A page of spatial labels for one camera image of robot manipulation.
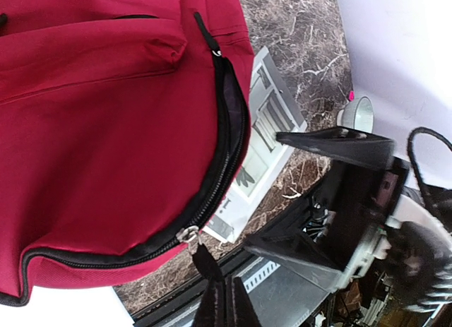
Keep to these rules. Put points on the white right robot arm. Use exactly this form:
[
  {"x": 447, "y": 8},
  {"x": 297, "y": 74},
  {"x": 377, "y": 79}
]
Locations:
[{"x": 414, "y": 243}]

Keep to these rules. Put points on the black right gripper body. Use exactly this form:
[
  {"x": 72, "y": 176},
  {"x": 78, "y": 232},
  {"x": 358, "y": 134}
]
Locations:
[{"x": 357, "y": 201}]

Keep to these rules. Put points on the grey black and white magazine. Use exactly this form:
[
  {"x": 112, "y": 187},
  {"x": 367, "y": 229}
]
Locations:
[{"x": 272, "y": 109}]

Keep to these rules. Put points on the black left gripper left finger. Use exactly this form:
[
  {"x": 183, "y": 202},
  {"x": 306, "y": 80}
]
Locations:
[{"x": 212, "y": 310}]

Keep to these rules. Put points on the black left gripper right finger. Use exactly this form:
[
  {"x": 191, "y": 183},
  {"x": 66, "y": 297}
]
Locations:
[{"x": 242, "y": 311}]

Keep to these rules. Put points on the red backpack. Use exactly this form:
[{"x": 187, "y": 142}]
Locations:
[{"x": 123, "y": 122}]

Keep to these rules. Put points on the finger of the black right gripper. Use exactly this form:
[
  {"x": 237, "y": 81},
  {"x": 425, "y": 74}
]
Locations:
[
  {"x": 351, "y": 146},
  {"x": 298, "y": 253}
]

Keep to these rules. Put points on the white slotted cable duct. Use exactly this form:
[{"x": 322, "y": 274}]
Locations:
[{"x": 258, "y": 272}]

